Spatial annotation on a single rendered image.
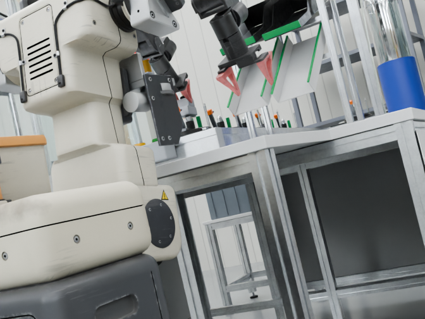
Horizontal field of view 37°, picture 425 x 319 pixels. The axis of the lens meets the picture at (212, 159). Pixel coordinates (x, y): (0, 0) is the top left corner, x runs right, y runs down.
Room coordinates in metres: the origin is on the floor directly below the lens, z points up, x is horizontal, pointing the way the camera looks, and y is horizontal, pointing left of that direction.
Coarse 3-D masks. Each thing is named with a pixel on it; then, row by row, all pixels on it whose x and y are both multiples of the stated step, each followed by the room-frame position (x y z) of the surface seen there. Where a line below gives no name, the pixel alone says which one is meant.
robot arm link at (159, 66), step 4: (164, 52) 2.08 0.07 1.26; (156, 56) 2.06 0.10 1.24; (160, 56) 2.05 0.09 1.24; (164, 56) 2.06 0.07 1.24; (168, 56) 2.10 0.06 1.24; (152, 60) 2.05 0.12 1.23; (156, 60) 2.05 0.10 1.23; (160, 60) 2.04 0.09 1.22; (164, 60) 2.06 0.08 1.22; (152, 64) 2.05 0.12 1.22; (156, 64) 2.05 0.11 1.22; (160, 64) 2.05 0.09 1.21; (164, 64) 2.06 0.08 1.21; (168, 64) 2.07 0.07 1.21; (156, 68) 2.06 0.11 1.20; (160, 68) 2.06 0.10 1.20; (164, 68) 2.06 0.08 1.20; (168, 68) 2.07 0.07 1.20; (156, 72) 2.08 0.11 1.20; (160, 72) 2.07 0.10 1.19
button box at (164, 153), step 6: (150, 144) 1.96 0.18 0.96; (156, 144) 1.95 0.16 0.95; (156, 150) 1.95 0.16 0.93; (162, 150) 1.94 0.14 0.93; (168, 150) 1.96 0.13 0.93; (174, 150) 1.99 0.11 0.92; (156, 156) 1.95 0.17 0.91; (162, 156) 1.95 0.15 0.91; (168, 156) 1.95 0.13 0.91; (174, 156) 1.98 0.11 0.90; (156, 162) 1.98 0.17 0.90
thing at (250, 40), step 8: (272, 0) 2.10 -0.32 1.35; (248, 8) 2.20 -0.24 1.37; (256, 8) 2.19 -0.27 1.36; (264, 8) 2.04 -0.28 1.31; (272, 8) 2.09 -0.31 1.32; (248, 16) 2.21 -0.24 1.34; (256, 16) 2.21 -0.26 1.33; (264, 16) 2.03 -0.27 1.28; (272, 16) 2.08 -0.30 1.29; (248, 24) 2.20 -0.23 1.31; (256, 24) 2.22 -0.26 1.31; (264, 24) 2.02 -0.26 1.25; (256, 32) 1.97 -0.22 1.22; (248, 40) 1.96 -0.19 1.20; (256, 40) 1.96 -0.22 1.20
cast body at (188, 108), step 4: (184, 96) 2.17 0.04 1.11; (180, 100) 2.17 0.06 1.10; (184, 100) 2.16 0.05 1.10; (180, 104) 2.17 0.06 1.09; (184, 104) 2.16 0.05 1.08; (188, 104) 2.15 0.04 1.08; (192, 104) 2.18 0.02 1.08; (180, 108) 2.15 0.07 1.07; (184, 108) 2.15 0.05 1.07; (188, 108) 2.15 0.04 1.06; (192, 108) 2.17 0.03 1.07; (180, 112) 2.15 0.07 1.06; (184, 112) 2.15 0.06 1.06; (188, 112) 2.14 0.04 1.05; (192, 112) 2.17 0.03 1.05; (196, 112) 2.19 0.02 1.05; (184, 116) 2.18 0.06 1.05; (192, 116) 2.21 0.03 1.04
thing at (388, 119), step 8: (392, 112) 1.64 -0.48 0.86; (400, 112) 1.63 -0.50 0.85; (408, 112) 1.63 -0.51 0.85; (416, 112) 1.69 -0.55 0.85; (424, 112) 1.85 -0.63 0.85; (360, 120) 1.68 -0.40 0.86; (368, 120) 1.67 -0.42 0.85; (376, 120) 1.66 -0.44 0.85; (384, 120) 1.65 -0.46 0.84; (392, 120) 1.64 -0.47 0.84; (400, 120) 1.64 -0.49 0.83; (416, 120) 1.76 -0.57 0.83; (424, 120) 1.88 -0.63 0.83; (336, 128) 1.71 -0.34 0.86; (344, 128) 1.70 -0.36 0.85; (352, 128) 1.69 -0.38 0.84; (360, 128) 1.68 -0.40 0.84; (368, 128) 1.67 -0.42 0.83; (376, 128) 1.69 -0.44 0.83; (336, 136) 1.71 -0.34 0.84; (344, 136) 1.70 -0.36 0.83
